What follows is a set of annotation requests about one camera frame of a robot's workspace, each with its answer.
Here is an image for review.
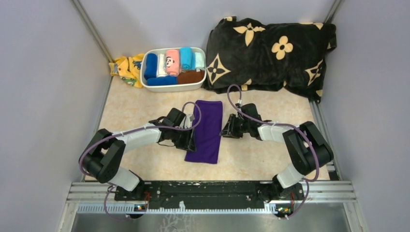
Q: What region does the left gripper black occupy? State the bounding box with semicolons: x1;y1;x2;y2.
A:
170;126;197;152

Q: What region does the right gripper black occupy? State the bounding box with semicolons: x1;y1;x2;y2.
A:
220;114;250;138

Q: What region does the purple towel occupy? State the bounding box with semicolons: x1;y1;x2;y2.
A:
185;100;223;164

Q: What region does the pink panda towel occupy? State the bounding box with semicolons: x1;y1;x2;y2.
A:
165;49;180;76

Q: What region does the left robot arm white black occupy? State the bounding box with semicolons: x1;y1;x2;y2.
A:
79;108;200;200

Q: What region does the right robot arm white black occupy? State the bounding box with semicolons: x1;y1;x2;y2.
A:
220;103;334;199

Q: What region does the white plastic bin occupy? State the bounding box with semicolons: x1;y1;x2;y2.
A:
140;47;207;92

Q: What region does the dark blue rolled towel lying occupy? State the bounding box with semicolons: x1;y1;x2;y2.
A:
146;75;177;86

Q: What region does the brown rolled towel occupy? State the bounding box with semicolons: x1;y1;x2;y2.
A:
176;70;204;85

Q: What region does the black floral blanket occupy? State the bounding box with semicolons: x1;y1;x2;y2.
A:
202;16;337;102

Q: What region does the white rolled towel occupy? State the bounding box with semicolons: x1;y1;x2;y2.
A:
156;54;167;77

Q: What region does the dark blue rolled towel upright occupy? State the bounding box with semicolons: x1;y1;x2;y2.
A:
144;53;158;80

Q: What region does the pale mint rolled towel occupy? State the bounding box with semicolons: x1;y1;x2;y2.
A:
194;52;205;71

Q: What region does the light blue rolled towel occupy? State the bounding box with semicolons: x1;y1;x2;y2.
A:
179;47;193;71

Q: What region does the yellow patterned cloth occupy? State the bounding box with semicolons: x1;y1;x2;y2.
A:
108;53;144;88

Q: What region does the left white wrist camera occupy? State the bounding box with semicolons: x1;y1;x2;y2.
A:
183;114;195;128

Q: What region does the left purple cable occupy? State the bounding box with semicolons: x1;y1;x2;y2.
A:
78;101;203;222

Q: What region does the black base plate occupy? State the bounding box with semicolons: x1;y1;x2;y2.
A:
115;181;305;210

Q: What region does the aluminium frame rail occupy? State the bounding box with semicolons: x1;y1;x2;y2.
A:
58;180;367;232

